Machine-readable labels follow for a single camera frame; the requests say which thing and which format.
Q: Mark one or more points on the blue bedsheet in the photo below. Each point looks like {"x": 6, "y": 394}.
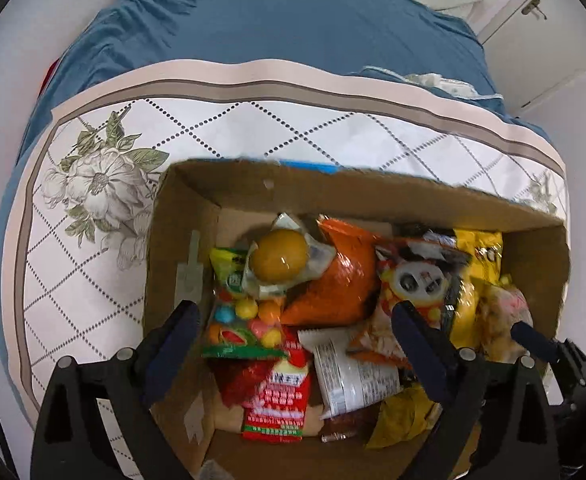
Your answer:
{"x": 273, "y": 20}

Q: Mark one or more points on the crumpled yellow snack packet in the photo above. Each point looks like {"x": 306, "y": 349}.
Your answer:
{"x": 403, "y": 415}

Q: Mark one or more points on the small clear packet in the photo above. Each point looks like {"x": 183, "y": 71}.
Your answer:
{"x": 339, "y": 433}

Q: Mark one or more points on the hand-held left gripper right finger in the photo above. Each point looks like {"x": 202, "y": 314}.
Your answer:
{"x": 420, "y": 347}

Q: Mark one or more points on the egg snack packet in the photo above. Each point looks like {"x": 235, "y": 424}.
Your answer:
{"x": 278, "y": 257}

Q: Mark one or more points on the cardboard box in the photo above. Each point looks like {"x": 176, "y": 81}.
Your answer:
{"x": 183, "y": 240}

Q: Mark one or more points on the panda print snack packet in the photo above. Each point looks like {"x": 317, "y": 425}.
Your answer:
{"x": 415, "y": 280}

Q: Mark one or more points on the red cloth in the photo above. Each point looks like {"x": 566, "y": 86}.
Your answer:
{"x": 48, "y": 74}

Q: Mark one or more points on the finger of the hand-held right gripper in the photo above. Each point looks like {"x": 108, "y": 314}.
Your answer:
{"x": 533, "y": 336}

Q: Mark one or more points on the colourful ball candy packet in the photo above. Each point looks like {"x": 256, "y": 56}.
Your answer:
{"x": 233, "y": 312}

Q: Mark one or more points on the orange snack packet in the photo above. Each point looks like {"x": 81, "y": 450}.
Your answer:
{"x": 343, "y": 285}

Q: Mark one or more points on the white snack packet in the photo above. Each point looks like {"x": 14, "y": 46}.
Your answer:
{"x": 348, "y": 375}

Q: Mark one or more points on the floral checked cloth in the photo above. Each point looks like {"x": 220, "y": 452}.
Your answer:
{"x": 273, "y": 115}

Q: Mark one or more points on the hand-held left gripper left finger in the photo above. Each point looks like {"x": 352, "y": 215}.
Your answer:
{"x": 173, "y": 342}

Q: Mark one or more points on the pale popcorn snack packet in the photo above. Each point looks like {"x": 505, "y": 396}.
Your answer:
{"x": 498, "y": 320}

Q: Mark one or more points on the red snack packet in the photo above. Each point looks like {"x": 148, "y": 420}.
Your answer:
{"x": 278, "y": 395}

